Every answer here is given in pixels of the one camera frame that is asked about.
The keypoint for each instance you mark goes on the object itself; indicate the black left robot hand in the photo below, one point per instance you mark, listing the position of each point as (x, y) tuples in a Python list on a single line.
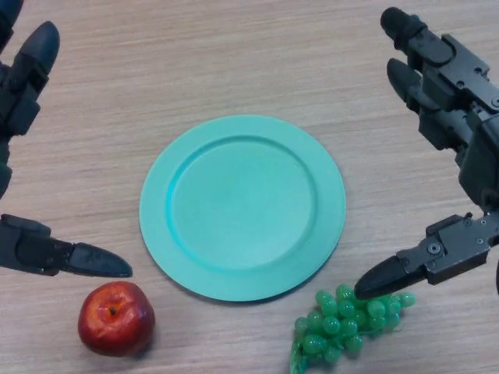
[(27, 101)]

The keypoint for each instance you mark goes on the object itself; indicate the red apple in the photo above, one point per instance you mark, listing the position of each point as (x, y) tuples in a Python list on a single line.
[(117, 323)]

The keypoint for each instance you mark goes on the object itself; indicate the teal round plate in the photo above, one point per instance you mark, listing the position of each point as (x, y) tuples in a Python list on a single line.
[(241, 206)]

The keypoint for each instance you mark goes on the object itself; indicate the green grapes bunch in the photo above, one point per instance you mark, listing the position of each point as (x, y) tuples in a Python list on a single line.
[(331, 325)]

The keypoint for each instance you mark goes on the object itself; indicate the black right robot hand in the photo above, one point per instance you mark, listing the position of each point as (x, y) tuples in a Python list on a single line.
[(475, 148)]

